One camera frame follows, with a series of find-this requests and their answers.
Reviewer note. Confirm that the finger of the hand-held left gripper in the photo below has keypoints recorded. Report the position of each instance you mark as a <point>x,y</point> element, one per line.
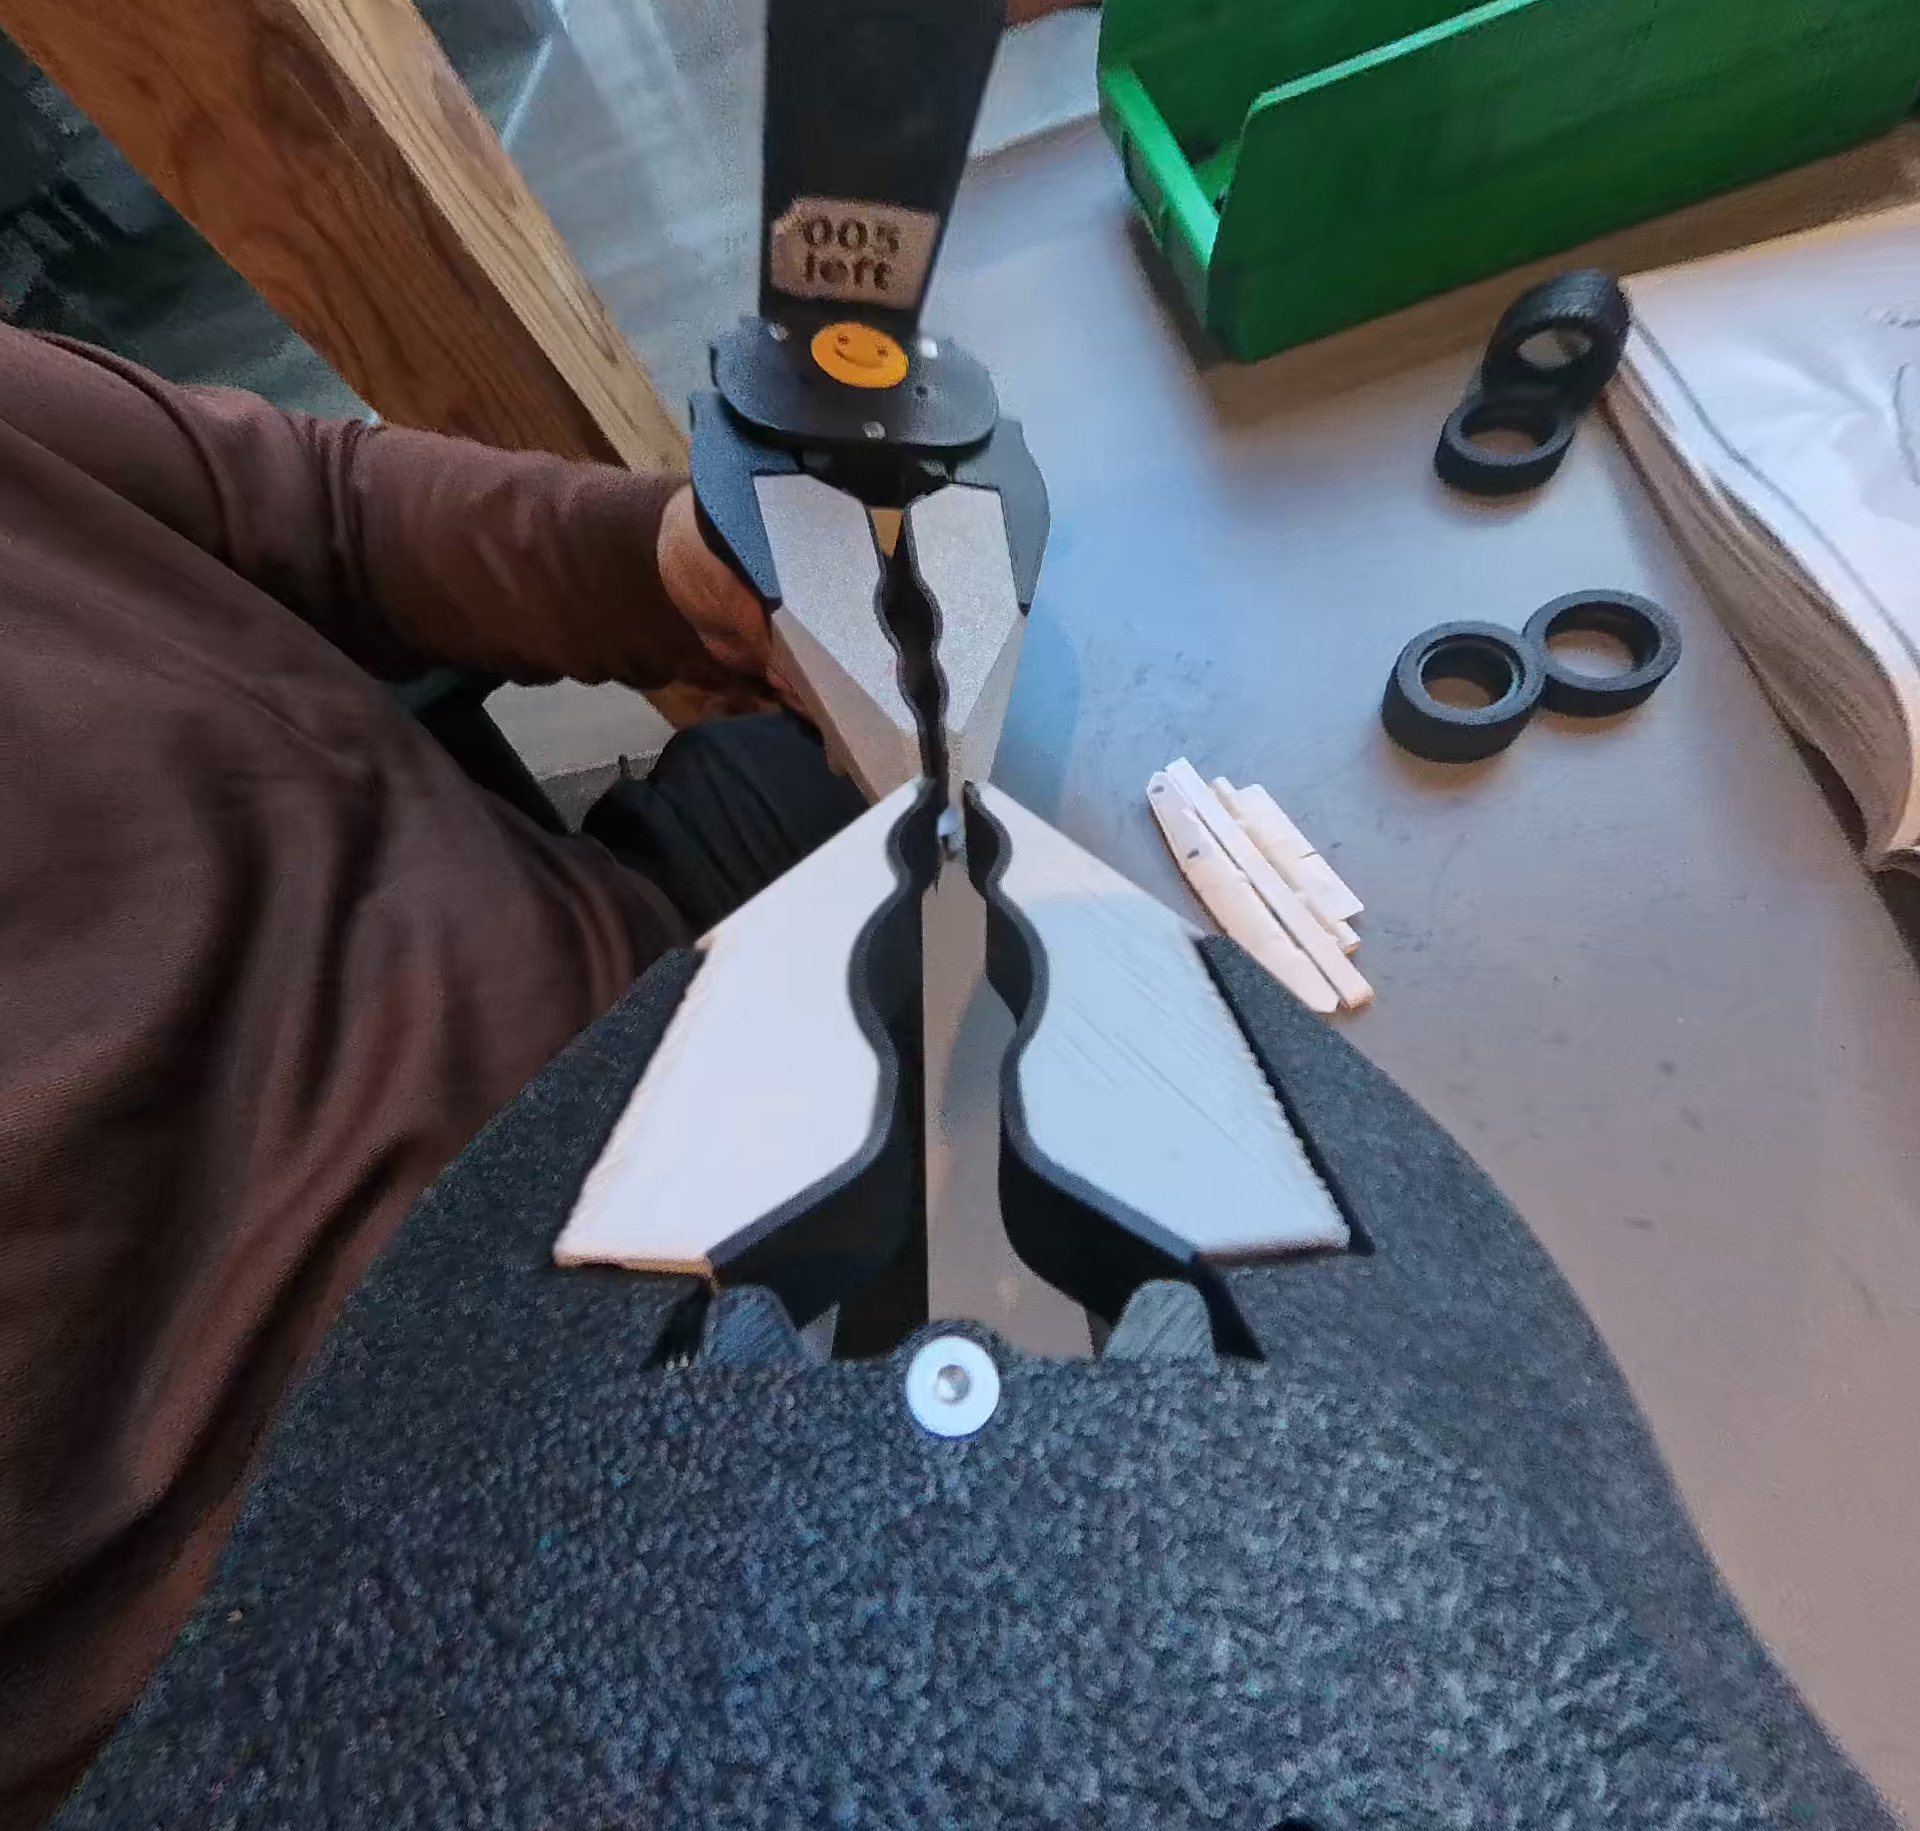
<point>975,586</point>
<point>826,600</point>

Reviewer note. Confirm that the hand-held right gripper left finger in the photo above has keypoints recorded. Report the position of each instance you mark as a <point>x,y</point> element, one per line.
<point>751,1097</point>

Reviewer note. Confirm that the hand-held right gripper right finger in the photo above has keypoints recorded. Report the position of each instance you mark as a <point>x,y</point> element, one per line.
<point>1156,1097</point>

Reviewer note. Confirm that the white toy brick panel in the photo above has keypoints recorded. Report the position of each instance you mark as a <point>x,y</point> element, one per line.
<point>1261,886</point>

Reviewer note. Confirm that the person's left forearm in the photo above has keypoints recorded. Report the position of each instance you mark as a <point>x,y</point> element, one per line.
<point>495,540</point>

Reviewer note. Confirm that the grey desk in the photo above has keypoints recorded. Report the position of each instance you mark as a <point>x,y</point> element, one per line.
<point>1500,1111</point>

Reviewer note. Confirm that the person's left hand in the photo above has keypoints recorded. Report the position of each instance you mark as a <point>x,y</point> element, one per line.
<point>721,586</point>

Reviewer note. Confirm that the black rubber tire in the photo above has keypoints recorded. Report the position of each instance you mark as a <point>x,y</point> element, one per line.
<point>1417,720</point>
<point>1651,660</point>
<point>1461,459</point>
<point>1590,310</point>

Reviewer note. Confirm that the green storage bin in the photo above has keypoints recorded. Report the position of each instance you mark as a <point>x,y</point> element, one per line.
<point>1426,211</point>

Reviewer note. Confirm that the thick instruction booklet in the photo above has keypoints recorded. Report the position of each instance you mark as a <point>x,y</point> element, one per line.
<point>1785,511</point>

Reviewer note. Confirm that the wooden post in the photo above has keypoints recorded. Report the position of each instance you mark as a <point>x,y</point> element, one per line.
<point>300,136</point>

